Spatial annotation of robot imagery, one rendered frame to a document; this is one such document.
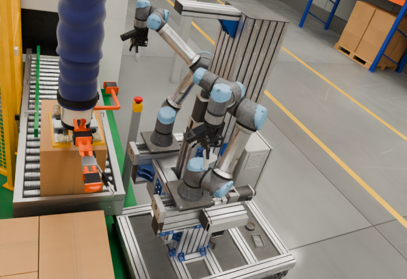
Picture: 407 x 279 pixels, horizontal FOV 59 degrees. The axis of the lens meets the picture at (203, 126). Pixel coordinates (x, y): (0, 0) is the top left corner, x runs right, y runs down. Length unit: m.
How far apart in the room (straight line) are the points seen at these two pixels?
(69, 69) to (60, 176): 0.80
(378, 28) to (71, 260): 8.27
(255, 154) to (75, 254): 1.23
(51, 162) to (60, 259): 0.58
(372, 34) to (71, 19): 8.15
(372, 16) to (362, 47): 0.71
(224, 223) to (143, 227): 0.99
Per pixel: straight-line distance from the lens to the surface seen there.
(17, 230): 2.51
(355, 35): 9.71
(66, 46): 1.98
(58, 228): 2.49
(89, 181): 1.76
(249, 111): 1.79
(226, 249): 3.00
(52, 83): 3.94
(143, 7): 2.18
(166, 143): 2.36
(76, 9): 1.89
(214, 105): 1.37
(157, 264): 2.77
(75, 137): 2.02
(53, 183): 2.58
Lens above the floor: 2.45
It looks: 32 degrees down
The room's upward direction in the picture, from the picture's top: 16 degrees clockwise
